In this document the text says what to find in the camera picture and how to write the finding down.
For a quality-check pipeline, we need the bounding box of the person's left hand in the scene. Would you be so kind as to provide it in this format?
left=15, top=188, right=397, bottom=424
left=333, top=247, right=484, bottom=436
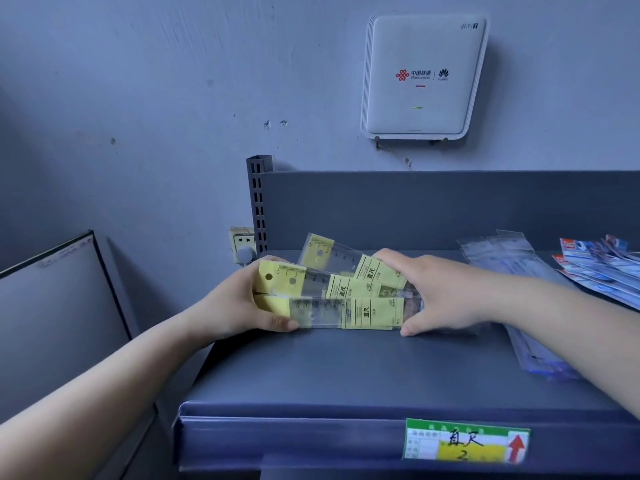
left=184, top=255, right=300, bottom=346

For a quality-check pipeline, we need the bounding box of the person's right hand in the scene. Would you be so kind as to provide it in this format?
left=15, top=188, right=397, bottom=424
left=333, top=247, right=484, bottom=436
left=372, top=248, right=497, bottom=338

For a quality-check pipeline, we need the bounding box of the clear ruler with yellow label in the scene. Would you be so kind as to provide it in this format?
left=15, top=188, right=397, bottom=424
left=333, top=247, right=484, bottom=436
left=297, top=233, right=409, bottom=290
left=252, top=293, right=407, bottom=331
left=254, top=260, right=422, bottom=300

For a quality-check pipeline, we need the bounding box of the person's right forearm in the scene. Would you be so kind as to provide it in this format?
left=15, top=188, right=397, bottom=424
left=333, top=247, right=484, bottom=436
left=492, top=275, right=640, bottom=421

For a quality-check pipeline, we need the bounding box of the person's left forearm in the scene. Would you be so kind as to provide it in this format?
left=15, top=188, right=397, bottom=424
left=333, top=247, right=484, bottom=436
left=0, top=305, right=217, bottom=480

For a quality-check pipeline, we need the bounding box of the grey metal shelf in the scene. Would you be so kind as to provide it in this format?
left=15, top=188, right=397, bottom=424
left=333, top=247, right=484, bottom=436
left=172, top=170, right=640, bottom=480

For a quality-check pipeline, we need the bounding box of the stack of clear plastic packets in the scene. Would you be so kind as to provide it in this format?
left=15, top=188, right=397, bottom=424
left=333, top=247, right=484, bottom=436
left=456, top=229, right=583, bottom=381

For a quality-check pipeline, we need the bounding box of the green yellow shelf label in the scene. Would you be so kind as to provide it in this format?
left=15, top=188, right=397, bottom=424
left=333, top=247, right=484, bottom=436
left=402, top=418, right=531, bottom=465

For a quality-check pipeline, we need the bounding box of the pile of red blue packets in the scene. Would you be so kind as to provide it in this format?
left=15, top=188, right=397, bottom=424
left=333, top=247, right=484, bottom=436
left=551, top=234, right=640, bottom=312

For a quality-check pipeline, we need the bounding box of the black framed grey board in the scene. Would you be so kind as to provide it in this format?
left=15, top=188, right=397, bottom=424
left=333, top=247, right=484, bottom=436
left=0, top=230, right=134, bottom=426

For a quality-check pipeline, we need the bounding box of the beige wall socket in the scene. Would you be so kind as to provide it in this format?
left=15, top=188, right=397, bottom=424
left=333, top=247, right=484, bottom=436
left=229, top=226, right=257, bottom=265

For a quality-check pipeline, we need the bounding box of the grey perforated shelf post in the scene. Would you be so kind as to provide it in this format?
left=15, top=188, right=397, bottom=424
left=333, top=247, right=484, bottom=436
left=245, top=155, right=275, bottom=259

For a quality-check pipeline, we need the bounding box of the white tagged router cable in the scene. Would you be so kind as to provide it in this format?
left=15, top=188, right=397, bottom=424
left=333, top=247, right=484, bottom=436
left=374, top=136, right=414, bottom=169

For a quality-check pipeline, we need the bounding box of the white wall router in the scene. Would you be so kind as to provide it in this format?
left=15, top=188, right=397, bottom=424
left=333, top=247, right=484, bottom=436
left=360, top=12, right=490, bottom=141

